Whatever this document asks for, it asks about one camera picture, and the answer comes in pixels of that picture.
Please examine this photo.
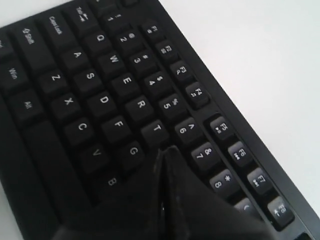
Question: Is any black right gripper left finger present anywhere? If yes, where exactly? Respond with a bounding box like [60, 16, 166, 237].
[52, 149, 163, 240]

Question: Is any black Acer keyboard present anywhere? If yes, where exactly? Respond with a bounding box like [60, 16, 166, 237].
[0, 0, 320, 240]

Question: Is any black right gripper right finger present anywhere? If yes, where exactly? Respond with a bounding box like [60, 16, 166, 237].
[161, 145, 274, 240]

